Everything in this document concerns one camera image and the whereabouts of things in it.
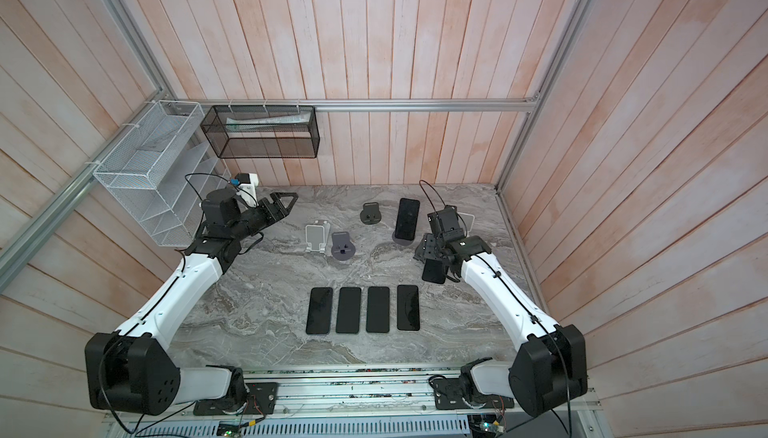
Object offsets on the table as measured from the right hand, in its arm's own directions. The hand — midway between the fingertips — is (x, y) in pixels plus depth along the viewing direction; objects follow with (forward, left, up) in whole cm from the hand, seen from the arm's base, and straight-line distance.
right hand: (438, 243), depth 85 cm
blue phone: (-16, +34, -13) cm, 40 cm away
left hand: (+3, +41, +12) cm, 43 cm away
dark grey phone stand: (+21, +21, -12) cm, 32 cm away
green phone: (-17, +26, -14) cm, 34 cm away
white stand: (+9, +39, -10) cm, 41 cm away
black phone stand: (-14, +17, -16) cm, 27 cm away
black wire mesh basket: (+41, +60, +9) cm, 73 cm away
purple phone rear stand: (+13, +9, -7) cm, 17 cm away
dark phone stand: (-5, 0, -7) cm, 9 cm away
